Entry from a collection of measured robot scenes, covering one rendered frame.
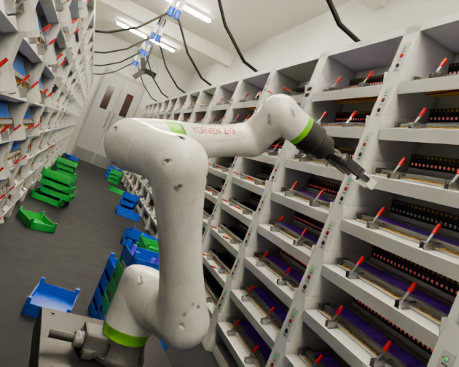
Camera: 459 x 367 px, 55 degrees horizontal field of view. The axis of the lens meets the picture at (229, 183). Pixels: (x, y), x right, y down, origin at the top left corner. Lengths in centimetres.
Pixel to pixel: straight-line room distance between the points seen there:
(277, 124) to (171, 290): 53
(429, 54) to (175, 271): 138
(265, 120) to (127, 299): 60
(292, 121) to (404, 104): 74
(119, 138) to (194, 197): 21
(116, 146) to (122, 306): 42
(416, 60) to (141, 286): 135
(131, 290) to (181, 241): 27
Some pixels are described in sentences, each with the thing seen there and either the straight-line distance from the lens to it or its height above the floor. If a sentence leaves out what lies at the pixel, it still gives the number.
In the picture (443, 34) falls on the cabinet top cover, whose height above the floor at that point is 172.
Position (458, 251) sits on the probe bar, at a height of 97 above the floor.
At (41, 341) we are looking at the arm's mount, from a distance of 125.
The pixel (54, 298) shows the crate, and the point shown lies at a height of 0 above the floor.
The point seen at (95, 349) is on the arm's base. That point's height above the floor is 38.
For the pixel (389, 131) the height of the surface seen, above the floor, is 130.
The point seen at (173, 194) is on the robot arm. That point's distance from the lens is 88.
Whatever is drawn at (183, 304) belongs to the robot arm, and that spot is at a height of 61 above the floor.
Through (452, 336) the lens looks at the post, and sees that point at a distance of 129.
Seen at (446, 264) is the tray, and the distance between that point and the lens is 136.
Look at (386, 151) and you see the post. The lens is 184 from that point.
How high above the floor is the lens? 91
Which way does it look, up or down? 1 degrees down
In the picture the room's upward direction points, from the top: 23 degrees clockwise
